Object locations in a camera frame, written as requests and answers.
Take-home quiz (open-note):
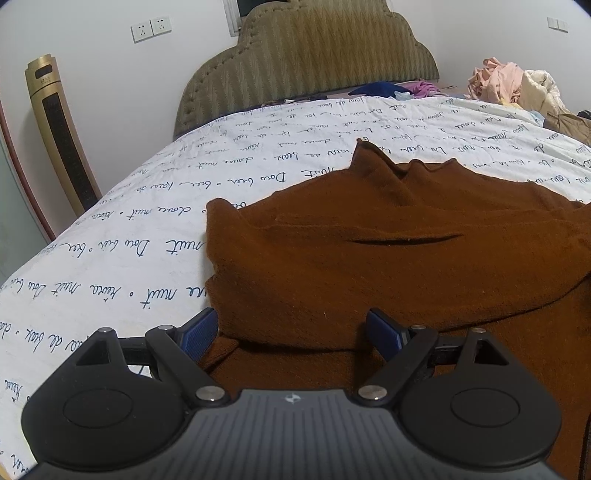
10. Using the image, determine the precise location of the gold tower air conditioner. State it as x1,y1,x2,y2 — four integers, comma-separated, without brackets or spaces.
24,54,103,217

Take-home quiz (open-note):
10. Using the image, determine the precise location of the dark blue cloth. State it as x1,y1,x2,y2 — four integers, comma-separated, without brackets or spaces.
353,82,407,99

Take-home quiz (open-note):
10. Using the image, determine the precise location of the brown knit sweater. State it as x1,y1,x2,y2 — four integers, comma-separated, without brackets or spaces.
198,141,591,480

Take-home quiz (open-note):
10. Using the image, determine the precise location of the white script-printed quilt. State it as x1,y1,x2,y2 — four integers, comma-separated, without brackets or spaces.
0,95,591,480

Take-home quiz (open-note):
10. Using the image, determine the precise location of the pink clothing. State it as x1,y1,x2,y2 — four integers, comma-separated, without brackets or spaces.
467,58,528,104

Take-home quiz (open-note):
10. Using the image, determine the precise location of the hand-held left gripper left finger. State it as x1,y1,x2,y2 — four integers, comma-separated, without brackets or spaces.
74,308,232,408

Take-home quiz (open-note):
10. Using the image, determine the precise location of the olive brown jacket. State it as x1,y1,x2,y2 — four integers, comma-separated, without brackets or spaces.
542,112,591,140

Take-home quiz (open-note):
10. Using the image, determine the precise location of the olive padded headboard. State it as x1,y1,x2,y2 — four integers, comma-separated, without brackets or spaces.
173,0,440,141

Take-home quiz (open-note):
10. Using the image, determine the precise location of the purple cloth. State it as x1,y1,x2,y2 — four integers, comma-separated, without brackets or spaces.
406,80,443,99

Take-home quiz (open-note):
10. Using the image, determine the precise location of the cream quilted jacket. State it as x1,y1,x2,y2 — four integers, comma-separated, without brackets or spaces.
522,69,573,116

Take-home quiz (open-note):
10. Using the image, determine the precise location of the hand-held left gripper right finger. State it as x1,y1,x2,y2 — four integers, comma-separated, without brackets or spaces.
358,308,511,408

